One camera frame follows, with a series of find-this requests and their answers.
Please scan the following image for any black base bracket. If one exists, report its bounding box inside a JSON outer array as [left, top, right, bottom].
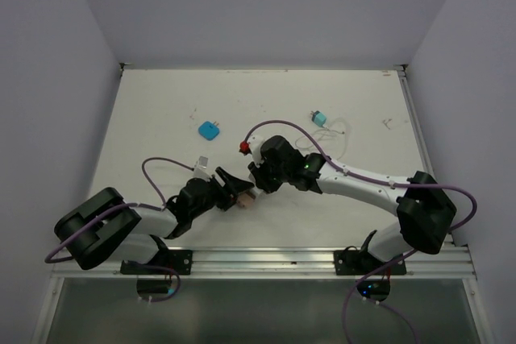
[[120, 249, 194, 276], [333, 247, 384, 276]]

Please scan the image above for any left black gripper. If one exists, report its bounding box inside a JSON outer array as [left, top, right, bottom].
[[189, 166, 253, 219]]

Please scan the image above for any right black base bracket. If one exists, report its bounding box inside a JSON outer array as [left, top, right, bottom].
[[333, 247, 384, 276]]

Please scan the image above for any left black base bracket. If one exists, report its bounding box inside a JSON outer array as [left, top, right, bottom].
[[120, 249, 194, 276]]

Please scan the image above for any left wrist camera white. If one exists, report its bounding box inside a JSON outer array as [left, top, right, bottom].
[[193, 156, 211, 181]]

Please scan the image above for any blue plug adapter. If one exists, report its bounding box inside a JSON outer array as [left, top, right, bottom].
[[198, 121, 220, 141]]

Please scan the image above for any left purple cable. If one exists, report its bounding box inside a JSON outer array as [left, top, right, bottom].
[[44, 156, 194, 303]]

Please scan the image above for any aluminium mounting rail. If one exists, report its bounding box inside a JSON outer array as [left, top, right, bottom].
[[52, 247, 472, 280]]

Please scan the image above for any brown USB charger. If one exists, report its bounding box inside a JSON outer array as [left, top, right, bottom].
[[236, 193, 255, 209]]

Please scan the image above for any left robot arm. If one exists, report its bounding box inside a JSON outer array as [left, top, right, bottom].
[[45, 167, 255, 274]]

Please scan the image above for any teal USB charger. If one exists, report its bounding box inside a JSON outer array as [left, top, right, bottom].
[[310, 110, 327, 128]]

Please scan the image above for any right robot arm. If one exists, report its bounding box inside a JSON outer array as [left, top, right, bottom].
[[239, 135, 456, 274]]

